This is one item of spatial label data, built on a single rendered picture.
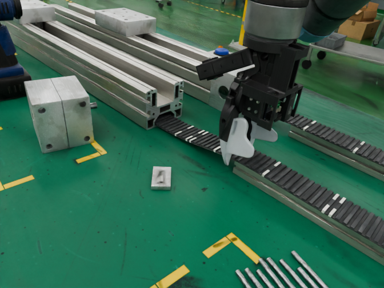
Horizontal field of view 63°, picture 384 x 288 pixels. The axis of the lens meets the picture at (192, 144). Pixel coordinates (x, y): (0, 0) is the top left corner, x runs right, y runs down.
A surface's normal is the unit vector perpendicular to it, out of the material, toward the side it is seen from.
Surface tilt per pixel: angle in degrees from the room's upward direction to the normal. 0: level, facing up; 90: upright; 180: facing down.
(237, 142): 80
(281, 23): 90
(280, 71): 90
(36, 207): 0
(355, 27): 88
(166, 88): 90
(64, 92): 0
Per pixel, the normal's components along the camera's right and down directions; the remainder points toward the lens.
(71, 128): 0.51, 0.51
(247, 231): 0.08, -0.83
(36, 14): 0.71, 0.44
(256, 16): -0.72, 0.33
